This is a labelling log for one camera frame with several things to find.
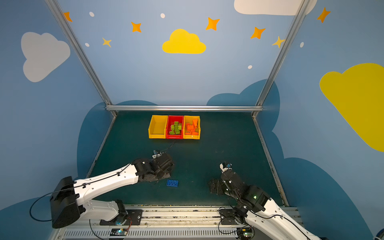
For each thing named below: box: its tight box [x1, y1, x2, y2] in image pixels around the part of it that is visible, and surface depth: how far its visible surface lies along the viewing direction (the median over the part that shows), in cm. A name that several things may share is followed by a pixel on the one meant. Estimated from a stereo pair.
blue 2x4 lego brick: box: [166, 179, 179, 187], surface depth 87 cm
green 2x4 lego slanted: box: [174, 121, 182, 130], surface depth 113 cm
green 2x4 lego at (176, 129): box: [174, 126, 180, 135], surface depth 110 cm
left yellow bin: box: [148, 115, 168, 139], surface depth 110 cm
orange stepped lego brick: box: [186, 124, 196, 132], surface depth 110 cm
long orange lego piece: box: [184, 131, 199, 136], surface depth 108 cm
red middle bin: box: [166, 115, 184, 140], surface depth 112 cm
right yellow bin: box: [183, 115, 201, 140], surface depth 107 cm
